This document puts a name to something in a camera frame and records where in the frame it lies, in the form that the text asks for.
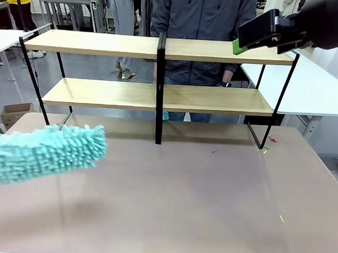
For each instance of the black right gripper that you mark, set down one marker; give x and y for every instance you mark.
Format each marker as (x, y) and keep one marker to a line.
(328, 21)

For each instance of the person left forearm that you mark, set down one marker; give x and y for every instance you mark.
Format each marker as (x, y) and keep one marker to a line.
(227, 75)

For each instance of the white table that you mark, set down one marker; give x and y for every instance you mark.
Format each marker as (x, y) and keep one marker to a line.
(4, 39)
(313, 90)

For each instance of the black wrist watch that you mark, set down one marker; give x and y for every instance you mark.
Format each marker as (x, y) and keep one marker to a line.
(226, 84)

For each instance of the person in grey jacket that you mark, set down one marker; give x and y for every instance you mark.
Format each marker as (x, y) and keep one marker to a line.
(201, 21)

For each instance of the person in grey trousers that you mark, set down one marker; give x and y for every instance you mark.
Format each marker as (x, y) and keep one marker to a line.
(122, 15)

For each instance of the black tripod stand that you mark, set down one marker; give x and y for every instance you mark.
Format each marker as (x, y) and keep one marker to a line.
(21, 16)

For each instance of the brown cardboard box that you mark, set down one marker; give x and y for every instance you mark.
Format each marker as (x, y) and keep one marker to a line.
(16, 112)

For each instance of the two-tier wooden shelf black frame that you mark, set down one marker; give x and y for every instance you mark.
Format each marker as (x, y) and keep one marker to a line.
(105, 45)

